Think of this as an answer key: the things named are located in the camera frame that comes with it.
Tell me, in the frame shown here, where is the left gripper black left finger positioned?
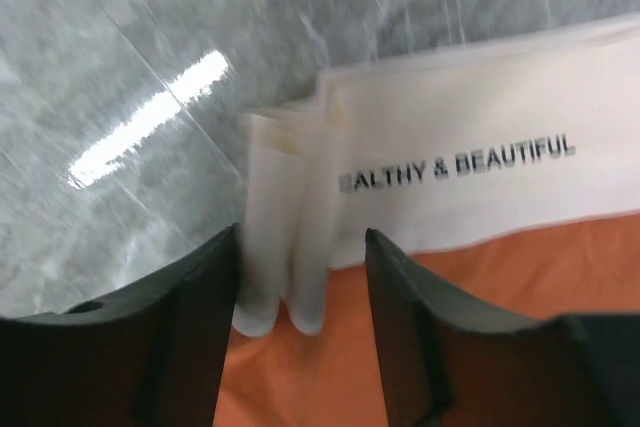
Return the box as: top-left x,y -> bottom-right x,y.
1,226 -> 240,426

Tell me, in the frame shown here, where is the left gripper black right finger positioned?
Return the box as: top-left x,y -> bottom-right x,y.
365,229 -> 639,426

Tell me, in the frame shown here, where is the orange underwear with beige waistband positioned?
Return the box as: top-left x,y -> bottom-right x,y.
214,16 -> 639,426

